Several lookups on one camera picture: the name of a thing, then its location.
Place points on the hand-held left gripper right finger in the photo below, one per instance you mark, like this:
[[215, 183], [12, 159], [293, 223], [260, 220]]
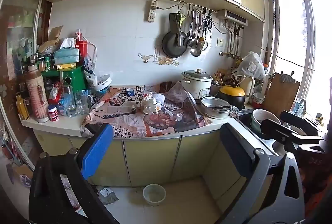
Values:
[[238, 151]]

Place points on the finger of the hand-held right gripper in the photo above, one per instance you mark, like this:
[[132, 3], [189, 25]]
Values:
[[275, 129], [295, 120]]

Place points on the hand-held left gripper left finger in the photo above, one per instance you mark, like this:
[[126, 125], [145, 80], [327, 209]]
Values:
[[97, 151]]

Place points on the white tissue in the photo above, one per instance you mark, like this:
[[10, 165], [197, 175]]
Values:
[[148, 106]]

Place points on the white floor bowl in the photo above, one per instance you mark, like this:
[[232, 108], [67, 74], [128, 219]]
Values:
[[154, 195]]

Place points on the large white bowl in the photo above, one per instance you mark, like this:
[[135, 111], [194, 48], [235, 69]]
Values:
[[264, 116]]

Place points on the steel sink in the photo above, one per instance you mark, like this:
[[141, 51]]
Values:
[[246, 123]]

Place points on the wooden cutting board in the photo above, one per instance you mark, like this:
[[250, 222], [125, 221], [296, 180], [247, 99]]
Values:
[[281, 93]]

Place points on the stack of small bowls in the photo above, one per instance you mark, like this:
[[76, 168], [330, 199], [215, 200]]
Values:
[[258, 99]]

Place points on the printed newspaper cover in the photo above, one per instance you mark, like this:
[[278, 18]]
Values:
[[124, 123]]

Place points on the grey dish rag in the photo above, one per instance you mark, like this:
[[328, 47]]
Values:
[[234, 111]]

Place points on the grey floor rag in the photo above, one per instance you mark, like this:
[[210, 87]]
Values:
[[109, 195]]

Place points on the aluminium steamer pot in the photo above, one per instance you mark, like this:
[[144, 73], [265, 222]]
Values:
[[214, 112]]

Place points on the black rice spoon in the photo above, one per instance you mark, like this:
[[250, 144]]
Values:
[[219, 108]]

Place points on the white jug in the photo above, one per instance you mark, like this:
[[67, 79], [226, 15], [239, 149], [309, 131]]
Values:
[[247, 88]]

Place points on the tall drinking glass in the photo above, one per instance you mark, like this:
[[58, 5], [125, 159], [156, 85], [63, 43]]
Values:
[[82, 102]]

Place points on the yellow base cabinet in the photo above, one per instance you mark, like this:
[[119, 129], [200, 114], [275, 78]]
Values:
[[150, 159]]

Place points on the small brown bottle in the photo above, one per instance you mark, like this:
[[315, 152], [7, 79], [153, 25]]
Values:
[[133, 110]]

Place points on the yellow black cooker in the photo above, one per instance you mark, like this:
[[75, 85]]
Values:
[[231, 94]]

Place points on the white pill bottle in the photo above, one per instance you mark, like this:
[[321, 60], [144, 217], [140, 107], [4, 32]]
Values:
[[53, 113]]

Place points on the clear plastic water bottle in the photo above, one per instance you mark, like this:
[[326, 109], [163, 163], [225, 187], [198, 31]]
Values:
[[66, 102]]

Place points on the long metal knife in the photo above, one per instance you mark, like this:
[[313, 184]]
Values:
[[193, 104]]

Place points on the chopstick holder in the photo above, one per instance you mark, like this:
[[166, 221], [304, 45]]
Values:
[[215, 88]]

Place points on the blue white cup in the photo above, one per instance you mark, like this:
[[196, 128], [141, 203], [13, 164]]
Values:
[[130, 92]]

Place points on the white plastic bag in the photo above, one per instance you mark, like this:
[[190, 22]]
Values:
[[250, 64]]

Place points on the white round dish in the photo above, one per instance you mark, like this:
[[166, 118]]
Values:
[[103, 81]]

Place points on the red snack packet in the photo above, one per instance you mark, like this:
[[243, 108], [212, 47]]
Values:
[[55, 93]]

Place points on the white powder packet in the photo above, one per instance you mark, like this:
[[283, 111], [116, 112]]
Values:
[[90, 79]]

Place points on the clear plastic wrapper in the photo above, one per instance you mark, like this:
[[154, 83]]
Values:
[[173, 115]]

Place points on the green metal box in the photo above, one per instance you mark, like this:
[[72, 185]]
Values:
[[75, 79]]

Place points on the white rice cooker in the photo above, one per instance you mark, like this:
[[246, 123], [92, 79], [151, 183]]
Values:
[[195, 85]]

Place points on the pink white thermos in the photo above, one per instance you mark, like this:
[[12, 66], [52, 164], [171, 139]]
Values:
[[36, 97]]

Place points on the white crumpled wrapper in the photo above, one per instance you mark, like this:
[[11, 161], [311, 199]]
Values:
[[159, 98]]

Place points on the yellow bottle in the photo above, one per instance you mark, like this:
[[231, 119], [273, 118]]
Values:
[[22, 108]]

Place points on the window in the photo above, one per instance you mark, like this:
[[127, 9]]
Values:
[[290, 32]]

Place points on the flat yellow box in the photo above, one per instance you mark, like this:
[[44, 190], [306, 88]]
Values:
[[64, 66]]

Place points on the teal tissue box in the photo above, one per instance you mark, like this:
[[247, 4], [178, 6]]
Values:
[[66, 55]]

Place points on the red tin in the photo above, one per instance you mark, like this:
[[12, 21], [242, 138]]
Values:
[[81, 51]]

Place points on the spice jars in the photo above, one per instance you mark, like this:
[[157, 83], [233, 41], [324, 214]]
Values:
[[44, 63]]

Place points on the large steel ladle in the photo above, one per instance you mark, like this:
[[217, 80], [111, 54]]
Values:
[[195, 51]]

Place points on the perforated metal spoon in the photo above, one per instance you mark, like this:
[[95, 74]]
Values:
[[200, 44]]

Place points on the dark metal ladle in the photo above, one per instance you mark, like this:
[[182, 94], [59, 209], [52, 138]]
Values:
[[191, 42]]

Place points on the red white can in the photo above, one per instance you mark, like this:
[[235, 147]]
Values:
[[78, 34]]

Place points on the cardboard pieces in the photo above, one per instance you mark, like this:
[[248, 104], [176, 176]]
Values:
[[51, 37]]

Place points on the black kitchen scissors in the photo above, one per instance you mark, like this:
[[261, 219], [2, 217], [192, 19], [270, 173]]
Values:
[[208, 23]]

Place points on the black frying pan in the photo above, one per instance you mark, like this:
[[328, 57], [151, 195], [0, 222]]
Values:
[[171, 45]]

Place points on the glass door cabinet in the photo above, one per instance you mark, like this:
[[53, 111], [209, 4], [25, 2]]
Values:
[[18, 45]]

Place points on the green peeler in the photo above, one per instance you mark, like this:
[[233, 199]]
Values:
[[183, 18]]

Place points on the white power strip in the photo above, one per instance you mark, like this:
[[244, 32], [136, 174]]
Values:
[[151, 16]]

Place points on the small white plug adapter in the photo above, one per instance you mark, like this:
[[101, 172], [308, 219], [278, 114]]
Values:
[[155, 3]]

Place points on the white wall socket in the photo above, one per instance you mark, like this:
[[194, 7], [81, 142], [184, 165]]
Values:
[[220, 42]]

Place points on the white wall heater unit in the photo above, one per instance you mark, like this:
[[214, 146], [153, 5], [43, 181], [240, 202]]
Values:
[[232, 16]]

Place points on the metal hanging rail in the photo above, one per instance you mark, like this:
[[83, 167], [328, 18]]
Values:
[[181, 2]]

